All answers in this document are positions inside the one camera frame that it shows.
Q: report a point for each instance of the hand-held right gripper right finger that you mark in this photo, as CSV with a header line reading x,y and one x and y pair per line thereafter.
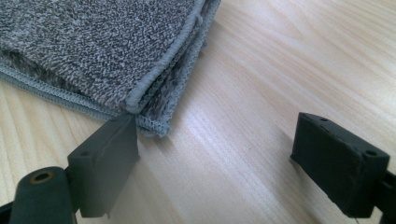
x,y
336,165

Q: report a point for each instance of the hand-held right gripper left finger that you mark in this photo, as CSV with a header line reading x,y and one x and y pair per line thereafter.
x,y
106,161

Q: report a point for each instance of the grey terry towel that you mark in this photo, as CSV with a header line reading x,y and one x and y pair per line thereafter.
x,y
93,53

